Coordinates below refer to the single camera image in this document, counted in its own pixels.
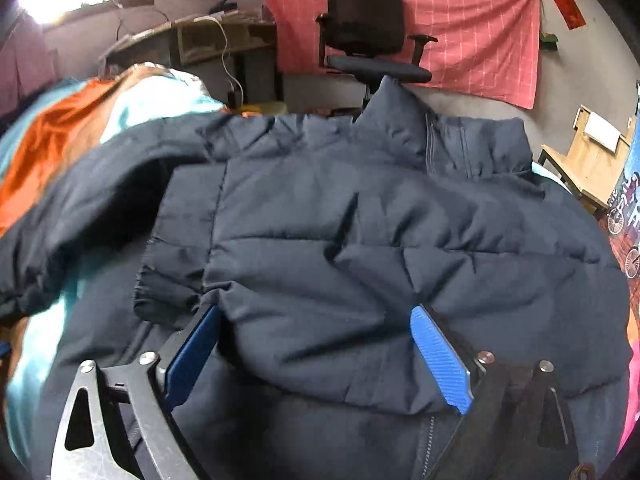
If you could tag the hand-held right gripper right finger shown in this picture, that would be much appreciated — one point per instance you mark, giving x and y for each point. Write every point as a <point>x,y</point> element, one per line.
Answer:
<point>440,365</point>

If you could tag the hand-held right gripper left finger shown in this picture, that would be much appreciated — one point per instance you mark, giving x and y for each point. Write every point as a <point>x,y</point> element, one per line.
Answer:
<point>192,355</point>

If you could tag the navy puffer jacket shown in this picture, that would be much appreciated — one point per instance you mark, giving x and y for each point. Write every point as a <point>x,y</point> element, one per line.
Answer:
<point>325,220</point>

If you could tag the blue printed hanging cloth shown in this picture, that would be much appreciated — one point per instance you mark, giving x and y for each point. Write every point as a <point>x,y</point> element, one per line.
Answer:
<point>627,210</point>

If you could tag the light wooden chair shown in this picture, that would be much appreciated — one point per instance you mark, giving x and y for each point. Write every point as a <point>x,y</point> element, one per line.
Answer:
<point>590,170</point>

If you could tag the orange brown blue striped blanket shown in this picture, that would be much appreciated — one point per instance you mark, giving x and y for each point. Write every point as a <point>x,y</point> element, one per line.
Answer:
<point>50,130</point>

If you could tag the white paper sheet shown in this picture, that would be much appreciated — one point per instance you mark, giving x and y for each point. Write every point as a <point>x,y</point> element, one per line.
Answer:
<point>602,130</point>

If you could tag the wooden desk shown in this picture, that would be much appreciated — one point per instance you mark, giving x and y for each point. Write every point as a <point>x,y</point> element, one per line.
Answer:
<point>200,42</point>

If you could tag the pink hanging cloth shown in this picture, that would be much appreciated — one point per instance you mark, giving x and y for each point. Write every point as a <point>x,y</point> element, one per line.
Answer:
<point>20,65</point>

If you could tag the black office chair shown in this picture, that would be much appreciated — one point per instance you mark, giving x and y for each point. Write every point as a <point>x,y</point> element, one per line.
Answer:
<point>365,15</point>

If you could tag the pink checked wall cloth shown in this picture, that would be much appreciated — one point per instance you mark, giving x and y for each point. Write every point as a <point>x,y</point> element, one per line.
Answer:
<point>475,35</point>

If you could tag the green wall ornament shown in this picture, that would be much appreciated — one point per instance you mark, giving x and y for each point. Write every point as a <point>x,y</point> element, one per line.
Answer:
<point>548,42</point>

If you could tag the red wall paper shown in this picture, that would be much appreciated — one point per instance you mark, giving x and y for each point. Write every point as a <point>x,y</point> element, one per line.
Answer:
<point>568,9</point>

